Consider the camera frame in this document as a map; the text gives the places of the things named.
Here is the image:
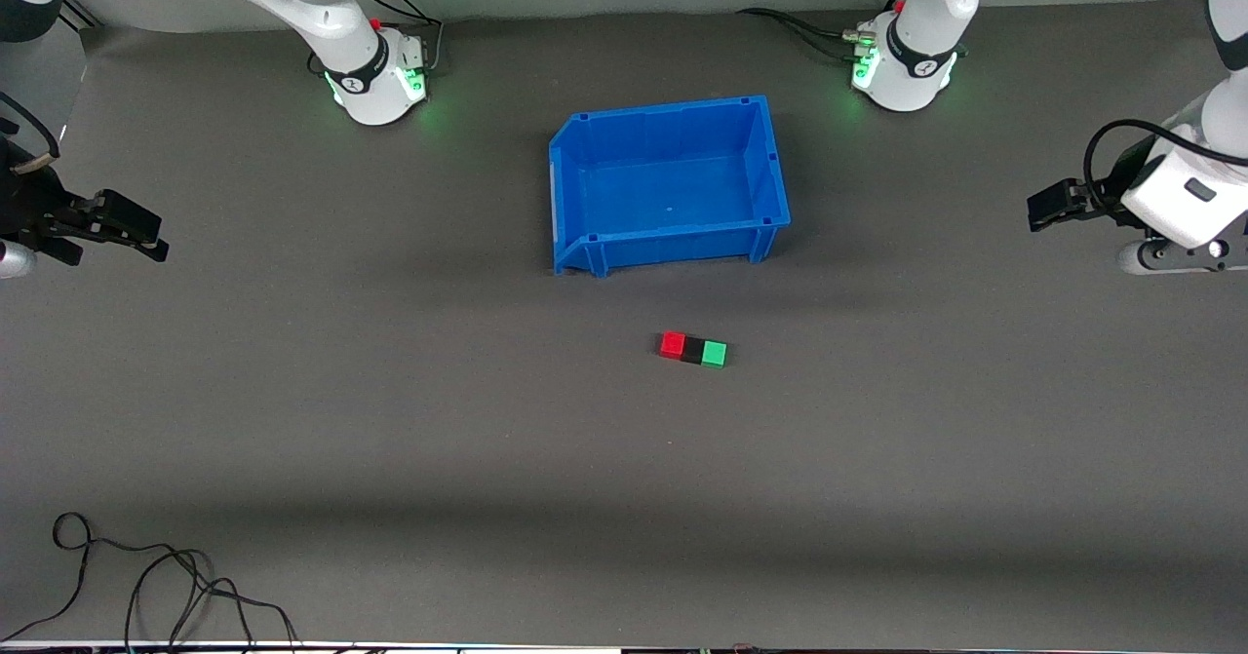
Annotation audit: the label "blue plastic bin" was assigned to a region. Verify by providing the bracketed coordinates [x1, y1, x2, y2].
[548, 96, 792, 278]

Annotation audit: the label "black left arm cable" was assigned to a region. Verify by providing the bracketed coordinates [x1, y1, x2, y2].
[1084, 120, 1248, 218]

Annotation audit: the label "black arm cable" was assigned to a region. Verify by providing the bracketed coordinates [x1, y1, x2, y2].
[0, 94, 61, 160]
[1084, 120, 1248, 218]

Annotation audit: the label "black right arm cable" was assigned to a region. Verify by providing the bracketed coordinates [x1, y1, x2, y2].
[0, 94, 61, 160]

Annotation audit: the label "black looped floor cable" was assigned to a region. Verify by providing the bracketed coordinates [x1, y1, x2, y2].
[0, 513, 98, 643]

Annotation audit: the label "black left base cables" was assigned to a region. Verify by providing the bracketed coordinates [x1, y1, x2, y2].
[738, 8, 871, 62]

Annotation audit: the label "black base cables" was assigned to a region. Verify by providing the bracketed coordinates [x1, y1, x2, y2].
[363, 0, 446, 76]
[738, 8, 871, 62]

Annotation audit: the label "black tangled floor cable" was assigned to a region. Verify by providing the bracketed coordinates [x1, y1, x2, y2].
[125, 545, 299, 653]

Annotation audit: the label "black right base cables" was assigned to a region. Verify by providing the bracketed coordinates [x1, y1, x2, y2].
[363, 0, 446, 76]

